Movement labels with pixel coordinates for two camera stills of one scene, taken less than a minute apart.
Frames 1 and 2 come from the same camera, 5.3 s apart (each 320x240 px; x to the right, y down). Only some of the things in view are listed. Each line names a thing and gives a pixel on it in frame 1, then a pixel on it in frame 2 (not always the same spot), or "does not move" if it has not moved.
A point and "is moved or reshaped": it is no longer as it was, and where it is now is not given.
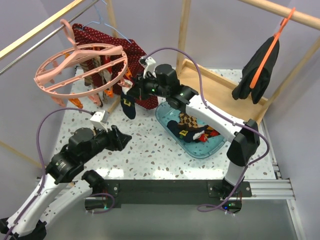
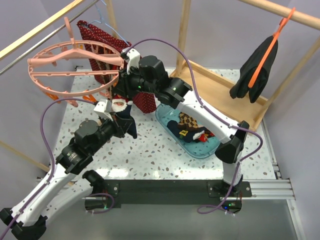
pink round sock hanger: (52, 72) is moved or reshaped
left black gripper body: (112, 143) to (119, 132)
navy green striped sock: (172, 125) does not move
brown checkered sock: (191, 121) does not move
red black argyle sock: (209, 132) does not move
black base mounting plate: (207, 193) does not move
